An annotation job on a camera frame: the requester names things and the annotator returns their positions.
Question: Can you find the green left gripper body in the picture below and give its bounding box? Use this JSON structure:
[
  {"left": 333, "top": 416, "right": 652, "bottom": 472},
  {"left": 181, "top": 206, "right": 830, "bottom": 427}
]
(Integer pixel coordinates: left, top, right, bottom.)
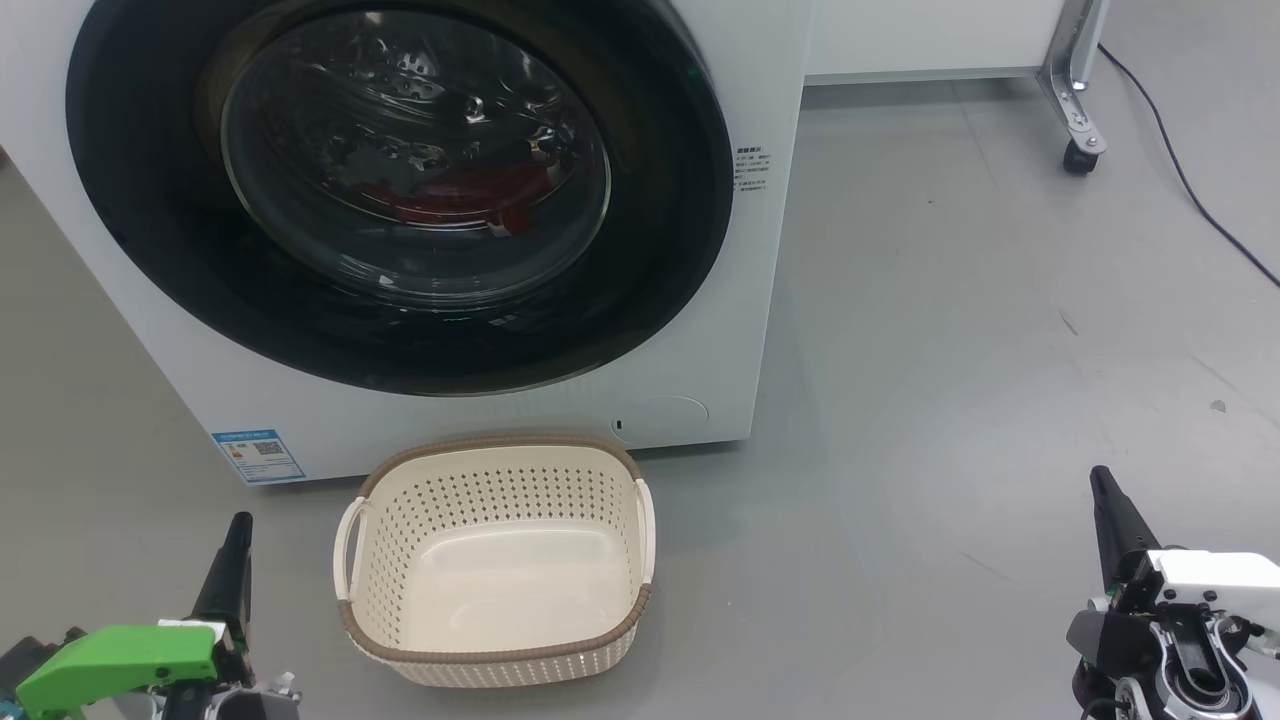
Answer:
[{"left": 15, "top": 620, "right": 301, "bottom": 720}]

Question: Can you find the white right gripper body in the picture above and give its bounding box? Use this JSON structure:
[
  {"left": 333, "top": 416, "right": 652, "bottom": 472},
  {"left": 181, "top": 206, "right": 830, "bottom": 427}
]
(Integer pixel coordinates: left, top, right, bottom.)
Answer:
[{"left": 1075, "top": 548, "right": 1280, "bottom": 720}]

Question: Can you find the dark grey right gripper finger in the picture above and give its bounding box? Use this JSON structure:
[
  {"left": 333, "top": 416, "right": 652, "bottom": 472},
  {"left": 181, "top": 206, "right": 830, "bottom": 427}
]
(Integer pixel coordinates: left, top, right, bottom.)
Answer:
[{"left": 1090, "top": 465, "right": 1161, "bottom": 591}]

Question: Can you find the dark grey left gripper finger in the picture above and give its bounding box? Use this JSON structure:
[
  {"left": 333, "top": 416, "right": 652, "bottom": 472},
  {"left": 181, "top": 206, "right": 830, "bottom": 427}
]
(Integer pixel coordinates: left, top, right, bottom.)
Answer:
[{"left": 190, "top": 512, "right": 254, "bottom": 641}]

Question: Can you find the grey washing machine door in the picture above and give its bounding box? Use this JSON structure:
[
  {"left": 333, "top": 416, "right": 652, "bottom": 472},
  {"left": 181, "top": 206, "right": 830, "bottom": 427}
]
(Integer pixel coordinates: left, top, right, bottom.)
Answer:
[{"left": 65, "top": 0, "right": 736, "bottom": 398}]

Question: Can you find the red and white garment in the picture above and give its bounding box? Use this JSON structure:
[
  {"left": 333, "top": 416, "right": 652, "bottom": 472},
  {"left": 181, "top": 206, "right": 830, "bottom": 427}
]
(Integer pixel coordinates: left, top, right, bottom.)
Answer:
[{"left": 350, "top": 163, "right": 553, "bottom": 241}]

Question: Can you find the cream perforated laundry basket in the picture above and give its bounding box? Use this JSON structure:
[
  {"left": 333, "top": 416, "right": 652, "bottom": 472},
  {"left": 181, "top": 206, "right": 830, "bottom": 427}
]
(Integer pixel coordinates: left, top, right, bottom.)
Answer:
[{"left": 333, "top": 435, "right": 658, "bottom": 689}]

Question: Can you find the white front-load washing machine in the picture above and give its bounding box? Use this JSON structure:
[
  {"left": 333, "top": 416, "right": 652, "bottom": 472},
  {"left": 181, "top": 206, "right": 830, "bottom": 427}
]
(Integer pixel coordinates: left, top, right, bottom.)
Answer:
[{"left": 0, "top": 0, "right": 816, "bottom": 486}]

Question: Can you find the stainless steel washing machine drum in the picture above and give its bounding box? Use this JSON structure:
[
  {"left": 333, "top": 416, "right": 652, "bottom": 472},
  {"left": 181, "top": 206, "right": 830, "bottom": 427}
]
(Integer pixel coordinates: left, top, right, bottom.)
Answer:
[{"left": 222, "top": 10, "right": 613, "bottom": 303}]

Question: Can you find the blue energy label sticker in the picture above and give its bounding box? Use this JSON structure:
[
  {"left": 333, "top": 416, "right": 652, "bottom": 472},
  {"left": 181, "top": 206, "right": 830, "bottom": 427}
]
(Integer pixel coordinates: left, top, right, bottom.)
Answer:
[{"left": 212, "top": 430, "right": 307, "bottom": 486}]

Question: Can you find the round white filter cover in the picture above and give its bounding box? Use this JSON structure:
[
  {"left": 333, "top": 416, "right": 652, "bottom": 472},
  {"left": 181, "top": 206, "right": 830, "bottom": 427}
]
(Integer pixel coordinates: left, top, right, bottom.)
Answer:
[{"left": 610, "top": 395, "right": 711, "bottom": 447}]

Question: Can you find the black text notice sticker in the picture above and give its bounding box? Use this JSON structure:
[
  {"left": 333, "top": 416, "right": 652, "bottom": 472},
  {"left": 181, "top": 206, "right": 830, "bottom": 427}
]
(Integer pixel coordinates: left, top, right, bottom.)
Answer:
[{"left": 735, "top": 145, "right": 774, "bottom": 197}]

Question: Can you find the white cabinet panel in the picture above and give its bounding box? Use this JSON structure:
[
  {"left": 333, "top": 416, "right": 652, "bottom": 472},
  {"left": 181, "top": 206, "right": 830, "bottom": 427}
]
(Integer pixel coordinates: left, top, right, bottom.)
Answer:
[{"left": 805, "top": 0, "right": 1071, "bottom": 86}]

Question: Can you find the black floor cable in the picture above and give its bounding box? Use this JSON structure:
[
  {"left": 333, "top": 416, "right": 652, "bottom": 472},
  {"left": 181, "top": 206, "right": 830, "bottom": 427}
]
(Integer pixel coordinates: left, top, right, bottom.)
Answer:
[{"left": 1097, "top": 42, "right": 1280, "bottom": 289}]

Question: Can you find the silver metal frame leg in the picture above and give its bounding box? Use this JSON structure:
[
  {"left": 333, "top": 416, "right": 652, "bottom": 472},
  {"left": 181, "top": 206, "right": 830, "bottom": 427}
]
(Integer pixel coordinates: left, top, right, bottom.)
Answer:
[{"left": 1037, "top": 0, "right": 1109, "bottom": 156}]

